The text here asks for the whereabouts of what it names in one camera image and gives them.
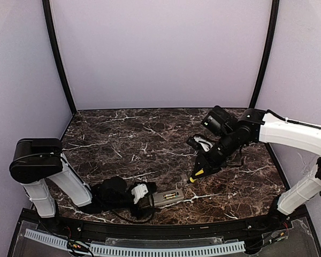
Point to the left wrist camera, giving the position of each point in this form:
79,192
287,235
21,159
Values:
140,190

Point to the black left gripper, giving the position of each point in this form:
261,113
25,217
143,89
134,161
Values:
138,201

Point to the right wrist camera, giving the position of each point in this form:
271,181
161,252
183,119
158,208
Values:
199,143

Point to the white slotted cable duct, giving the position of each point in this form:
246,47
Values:
131,248

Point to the yellow handled screwdriver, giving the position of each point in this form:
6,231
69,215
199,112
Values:
195,176

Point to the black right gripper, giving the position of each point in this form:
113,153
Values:
206,160

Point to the grey remote control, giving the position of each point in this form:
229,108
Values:
159,197

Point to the grey battery cover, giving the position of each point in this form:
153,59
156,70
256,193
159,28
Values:
184,179

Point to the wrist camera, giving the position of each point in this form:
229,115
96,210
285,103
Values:
199,143
140,190

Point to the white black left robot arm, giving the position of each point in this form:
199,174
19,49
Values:
37,160

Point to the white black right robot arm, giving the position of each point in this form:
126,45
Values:
264,126

